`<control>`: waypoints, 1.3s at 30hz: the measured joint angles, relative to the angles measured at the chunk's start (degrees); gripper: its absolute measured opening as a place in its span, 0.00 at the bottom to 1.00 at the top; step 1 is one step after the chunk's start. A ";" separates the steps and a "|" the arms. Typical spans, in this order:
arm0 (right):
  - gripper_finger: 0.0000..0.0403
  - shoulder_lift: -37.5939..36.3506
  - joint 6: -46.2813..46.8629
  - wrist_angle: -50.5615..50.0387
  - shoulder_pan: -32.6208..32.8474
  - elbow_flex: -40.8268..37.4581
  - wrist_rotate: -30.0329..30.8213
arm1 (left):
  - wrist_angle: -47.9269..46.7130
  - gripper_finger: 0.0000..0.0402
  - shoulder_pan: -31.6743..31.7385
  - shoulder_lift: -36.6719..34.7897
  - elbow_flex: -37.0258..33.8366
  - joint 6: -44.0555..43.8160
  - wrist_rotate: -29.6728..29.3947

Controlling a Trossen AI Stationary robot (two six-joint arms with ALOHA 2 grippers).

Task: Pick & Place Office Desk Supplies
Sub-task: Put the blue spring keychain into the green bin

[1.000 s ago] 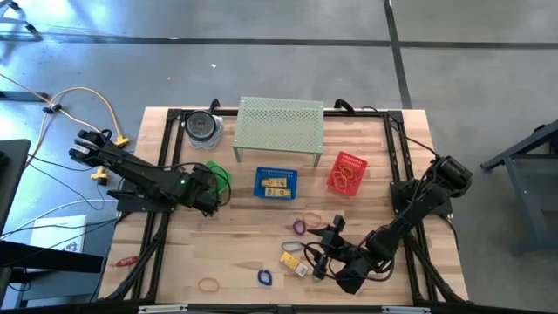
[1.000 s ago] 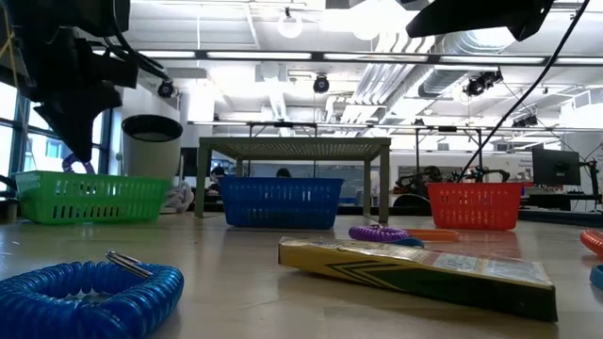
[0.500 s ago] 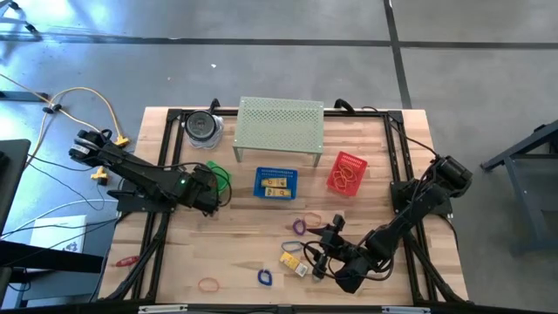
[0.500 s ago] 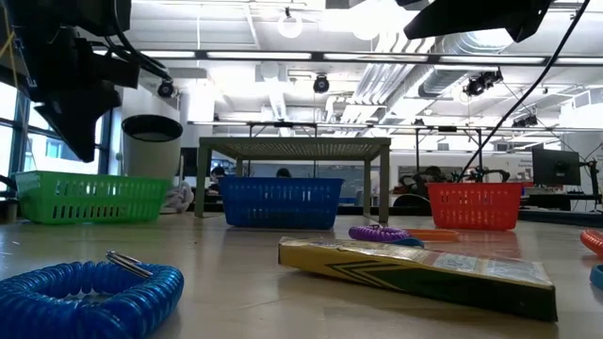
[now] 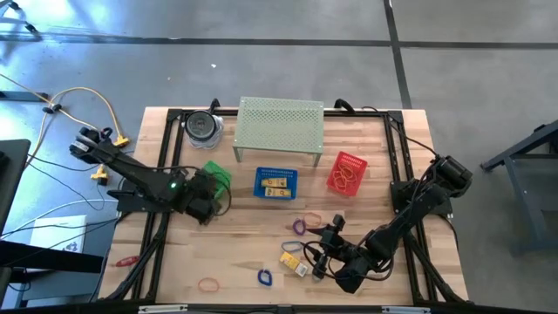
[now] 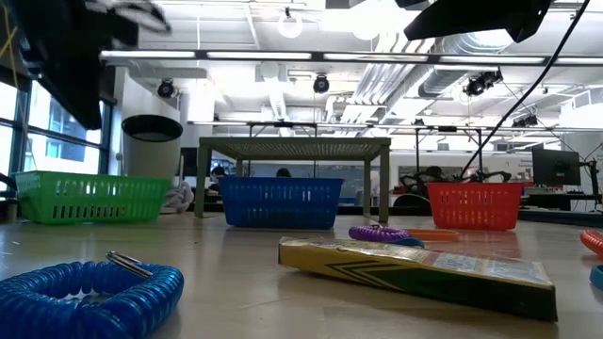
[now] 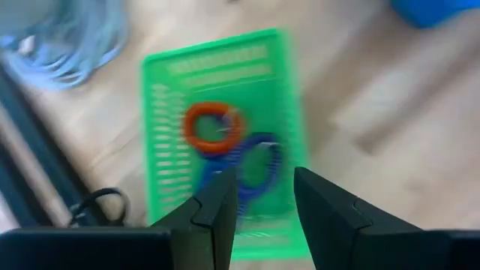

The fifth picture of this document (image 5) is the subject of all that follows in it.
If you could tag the green perforated metal shelf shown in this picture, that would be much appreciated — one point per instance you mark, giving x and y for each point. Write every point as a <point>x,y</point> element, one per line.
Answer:
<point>279,124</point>

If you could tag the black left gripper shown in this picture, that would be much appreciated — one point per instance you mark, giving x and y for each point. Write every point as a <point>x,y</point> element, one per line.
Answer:
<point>202,205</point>

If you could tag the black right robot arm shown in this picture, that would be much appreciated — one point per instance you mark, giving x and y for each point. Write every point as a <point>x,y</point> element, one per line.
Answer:
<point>410,218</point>

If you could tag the grey metal stand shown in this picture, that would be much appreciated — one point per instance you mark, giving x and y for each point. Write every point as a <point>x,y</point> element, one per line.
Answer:
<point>521,196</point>

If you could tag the black aluminium frame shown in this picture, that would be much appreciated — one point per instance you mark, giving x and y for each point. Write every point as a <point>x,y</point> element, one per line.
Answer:
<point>173,114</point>

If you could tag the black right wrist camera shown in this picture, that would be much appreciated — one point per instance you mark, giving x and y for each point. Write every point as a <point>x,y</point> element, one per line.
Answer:
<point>339,221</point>

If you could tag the red plastic basket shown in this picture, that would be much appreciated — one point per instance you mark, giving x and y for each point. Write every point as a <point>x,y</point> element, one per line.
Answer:
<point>362,163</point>

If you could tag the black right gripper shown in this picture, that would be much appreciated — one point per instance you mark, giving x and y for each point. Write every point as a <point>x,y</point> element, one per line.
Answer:
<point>333,242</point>

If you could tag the silver aluminium bracket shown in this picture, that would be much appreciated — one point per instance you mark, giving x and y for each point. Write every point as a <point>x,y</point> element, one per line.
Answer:
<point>163,309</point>
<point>405,310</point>

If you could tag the blue rubber band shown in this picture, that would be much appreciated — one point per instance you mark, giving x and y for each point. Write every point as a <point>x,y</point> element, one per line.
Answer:
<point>283,248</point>

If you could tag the green plastic basket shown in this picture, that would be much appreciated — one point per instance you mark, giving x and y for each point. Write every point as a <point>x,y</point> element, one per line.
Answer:
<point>218,168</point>

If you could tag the blue plastic basket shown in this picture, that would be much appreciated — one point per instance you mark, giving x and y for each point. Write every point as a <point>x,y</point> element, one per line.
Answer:
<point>258,174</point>

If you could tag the purple coil wristband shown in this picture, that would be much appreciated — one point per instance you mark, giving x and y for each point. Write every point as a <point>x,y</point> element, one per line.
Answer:
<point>294,227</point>

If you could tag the red coil wristband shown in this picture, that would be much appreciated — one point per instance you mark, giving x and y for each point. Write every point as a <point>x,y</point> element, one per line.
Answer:
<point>126,261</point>

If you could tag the grey metal stand leg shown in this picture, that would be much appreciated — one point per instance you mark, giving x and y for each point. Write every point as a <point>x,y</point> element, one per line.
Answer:
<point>30,28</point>

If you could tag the black stand foot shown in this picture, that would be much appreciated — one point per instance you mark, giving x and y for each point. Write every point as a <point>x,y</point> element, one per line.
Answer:
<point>26,96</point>

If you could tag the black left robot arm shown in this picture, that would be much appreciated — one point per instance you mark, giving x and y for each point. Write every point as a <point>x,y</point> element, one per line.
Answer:
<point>131,168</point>

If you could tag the white cylindrical container black rim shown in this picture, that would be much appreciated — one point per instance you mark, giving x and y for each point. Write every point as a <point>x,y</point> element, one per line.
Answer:
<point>200,124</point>

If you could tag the yellow crayon box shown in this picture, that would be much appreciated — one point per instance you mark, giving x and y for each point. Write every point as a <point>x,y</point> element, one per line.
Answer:
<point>277,192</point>
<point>274,182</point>
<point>293,264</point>

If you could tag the blue coil wristband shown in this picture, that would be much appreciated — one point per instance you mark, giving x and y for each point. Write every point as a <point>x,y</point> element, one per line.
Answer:
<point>259,277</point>

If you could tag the black metal beam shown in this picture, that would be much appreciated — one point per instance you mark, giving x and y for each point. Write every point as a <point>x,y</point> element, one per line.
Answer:
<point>43,257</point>

